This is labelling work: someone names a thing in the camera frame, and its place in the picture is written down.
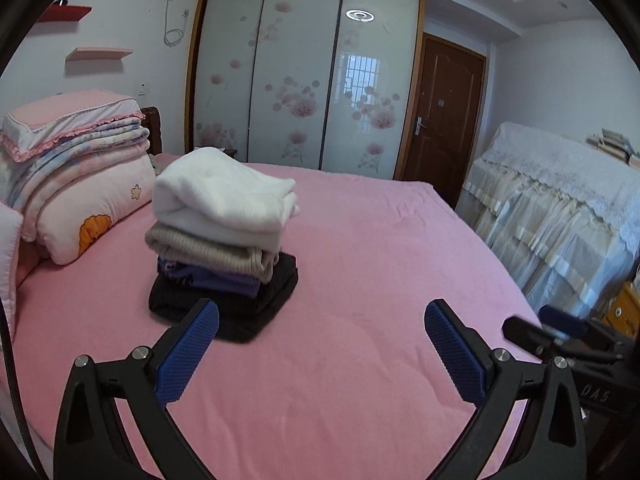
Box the stack of books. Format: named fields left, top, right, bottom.
left=586, top=127, right=640, bottom=167

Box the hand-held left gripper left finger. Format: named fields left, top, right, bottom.
left=52, top=297, right=221, bottom=480

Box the pink cartoon print quilt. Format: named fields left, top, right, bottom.
left=22, top=154, right=157, bottom=266

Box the wooden drawer cabinet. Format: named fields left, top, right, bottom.
left=600, top=280, right=640, bottom=341

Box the folded beige knit sweater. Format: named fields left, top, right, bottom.
left=145, top=223, right=281, bottom=281

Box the brown wooden door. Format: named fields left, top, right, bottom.
left=395, top=32, right=487, bottom=206

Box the white fuzzy cardigan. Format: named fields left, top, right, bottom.
left=151, top=147, right=301, bottom=252

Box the floral sliding door wardrobe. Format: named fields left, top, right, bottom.
left=185, top=0, right=427, bottom=181

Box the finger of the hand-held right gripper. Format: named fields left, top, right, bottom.
left=502, top=316, right=621, bottom=361
left=539, top=305, right=640, bottom=348

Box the pink wall shelf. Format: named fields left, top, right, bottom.
left=66, top=46, right=134, bottom=62

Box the folded black garment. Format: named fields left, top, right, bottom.
left=148, top=252, right=299, bottom=345

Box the pink frilled pillow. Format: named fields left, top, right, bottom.
left=0, top=90, right=146, bottom=163

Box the folded purple garment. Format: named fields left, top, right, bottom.
left=156, top=255, right=266, bottom=298

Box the small pink cushion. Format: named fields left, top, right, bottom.
left=0, top=204, right=25, bottom=346

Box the dark wooden headboard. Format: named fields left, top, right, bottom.
left=140, top=106, right=163, bottom=156

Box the lace cloth covered furniture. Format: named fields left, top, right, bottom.
left=457, top=121, right=640, bottom=318

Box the thick black cable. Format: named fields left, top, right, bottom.
left=0, top=300, right=43, bottom=480

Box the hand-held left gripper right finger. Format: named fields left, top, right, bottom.
left=424, top=298, right=587, bottom=480

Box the red wall shelf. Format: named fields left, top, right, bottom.
left=37, top=5, right=93, bottom=23

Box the white power cable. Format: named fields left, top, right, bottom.
left=164, top=10, right=190, bottom=46

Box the pink bed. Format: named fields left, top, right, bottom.
left=10, top=152, right=546, bottom=480

